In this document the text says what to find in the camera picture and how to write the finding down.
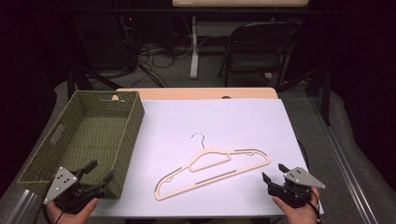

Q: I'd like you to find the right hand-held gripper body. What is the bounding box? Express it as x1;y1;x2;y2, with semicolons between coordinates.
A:
266;165;327;209

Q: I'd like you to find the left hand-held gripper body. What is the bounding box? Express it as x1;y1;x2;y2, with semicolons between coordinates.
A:
43;166;106;215

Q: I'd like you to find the green woven basket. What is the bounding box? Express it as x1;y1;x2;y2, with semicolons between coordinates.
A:
17;90;146;200

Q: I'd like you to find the beige clothes hanger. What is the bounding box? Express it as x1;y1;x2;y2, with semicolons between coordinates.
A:
153;133;272;202

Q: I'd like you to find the person's right hand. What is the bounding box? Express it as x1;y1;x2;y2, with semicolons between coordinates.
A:
272;186;321;224

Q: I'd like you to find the person's left hand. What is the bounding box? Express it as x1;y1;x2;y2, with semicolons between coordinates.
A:
45;197;101;224

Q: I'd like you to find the white paper sheet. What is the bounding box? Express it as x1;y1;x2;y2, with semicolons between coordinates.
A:
90;98;325;218

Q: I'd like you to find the black metal stand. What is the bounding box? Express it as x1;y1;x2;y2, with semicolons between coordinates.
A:
276;63;332;127
66;59;123;101

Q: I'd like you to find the black folding chair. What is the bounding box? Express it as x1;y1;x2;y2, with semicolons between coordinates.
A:
218;20;302;90

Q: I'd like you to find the white table leg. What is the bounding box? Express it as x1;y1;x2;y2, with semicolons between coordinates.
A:
190;16;200;80

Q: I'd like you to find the aluminium rail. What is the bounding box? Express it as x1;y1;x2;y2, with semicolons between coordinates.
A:
307;95;379;224
5;188;35;224

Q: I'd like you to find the black cable bundle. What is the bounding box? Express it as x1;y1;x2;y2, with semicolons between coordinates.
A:
120;15;209;88

